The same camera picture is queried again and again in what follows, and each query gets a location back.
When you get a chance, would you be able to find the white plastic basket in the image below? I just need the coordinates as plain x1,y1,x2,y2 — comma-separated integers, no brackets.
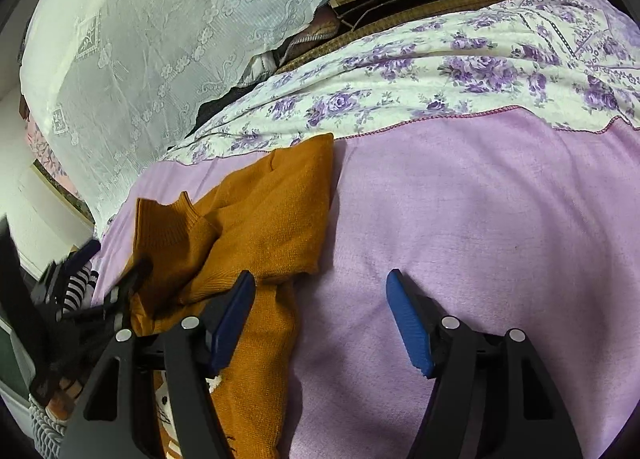
1,382,66,459

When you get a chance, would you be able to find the pink floral fabric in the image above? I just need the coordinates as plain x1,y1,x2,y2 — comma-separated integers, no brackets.
26,117,80,199

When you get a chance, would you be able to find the orange knitted cat sweater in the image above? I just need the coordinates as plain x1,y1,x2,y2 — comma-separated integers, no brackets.
130,134,334,458

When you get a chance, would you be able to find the white lace cover cloth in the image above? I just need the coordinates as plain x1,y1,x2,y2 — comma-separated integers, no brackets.
20,0,327,230

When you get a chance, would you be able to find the floral purple white quilt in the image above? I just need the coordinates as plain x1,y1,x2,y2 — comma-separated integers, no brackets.
167,0,639,164

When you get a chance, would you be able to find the black white striped garment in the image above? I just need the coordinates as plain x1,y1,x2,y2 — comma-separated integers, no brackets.
62,262,99,314

